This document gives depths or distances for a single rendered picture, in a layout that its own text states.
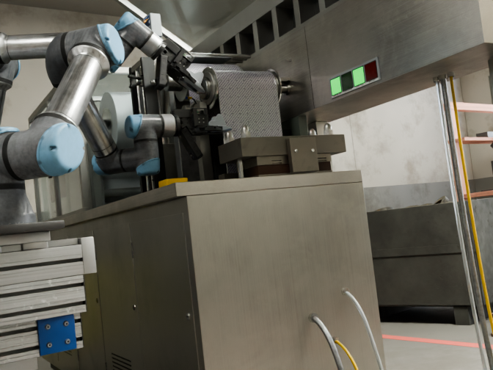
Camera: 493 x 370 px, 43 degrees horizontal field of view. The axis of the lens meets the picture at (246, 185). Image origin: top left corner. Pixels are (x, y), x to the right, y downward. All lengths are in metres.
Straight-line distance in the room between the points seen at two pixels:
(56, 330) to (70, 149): 0.44
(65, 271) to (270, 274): 0.62
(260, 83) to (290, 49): 0.20
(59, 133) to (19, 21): 4.71
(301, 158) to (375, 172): 6.24
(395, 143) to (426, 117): 0.79
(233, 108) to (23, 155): 0.89
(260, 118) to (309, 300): 0.67
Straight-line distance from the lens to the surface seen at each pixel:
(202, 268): 1.78
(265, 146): 1.98
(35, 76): 6.05
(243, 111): 2.20
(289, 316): 1.92
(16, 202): 1.56
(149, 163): 1.98
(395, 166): 8.53
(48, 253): 1.57
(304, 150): 2.03
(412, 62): 1.87
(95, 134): 1.99
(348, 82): 2.08
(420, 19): 1.86
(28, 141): 1.51
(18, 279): 1.55
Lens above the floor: 0.75
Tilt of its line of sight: 4 degrees up
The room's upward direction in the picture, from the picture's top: 6 degrees counter-clockwise
